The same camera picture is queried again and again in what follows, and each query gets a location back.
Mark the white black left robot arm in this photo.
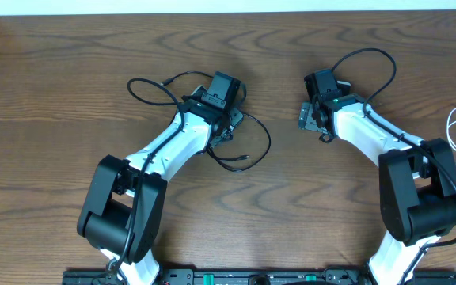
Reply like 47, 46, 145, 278
77, 72, 247, 284

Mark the black USB cable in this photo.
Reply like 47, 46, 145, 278
160, 70, 272, 173

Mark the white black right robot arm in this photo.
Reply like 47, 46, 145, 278
298, 69, 456, 284

